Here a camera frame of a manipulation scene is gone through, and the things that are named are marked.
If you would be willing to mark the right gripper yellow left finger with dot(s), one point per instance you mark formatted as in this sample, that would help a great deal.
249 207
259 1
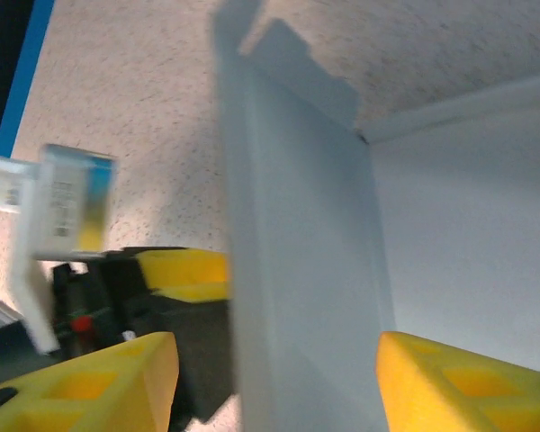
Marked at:
72 396

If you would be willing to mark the white paper box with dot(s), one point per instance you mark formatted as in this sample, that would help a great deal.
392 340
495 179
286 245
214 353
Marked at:
306 225

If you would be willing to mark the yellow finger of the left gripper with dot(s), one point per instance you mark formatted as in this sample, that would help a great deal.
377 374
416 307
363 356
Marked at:
189 270

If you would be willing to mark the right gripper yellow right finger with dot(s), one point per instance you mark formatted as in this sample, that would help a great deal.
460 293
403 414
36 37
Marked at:
454 396

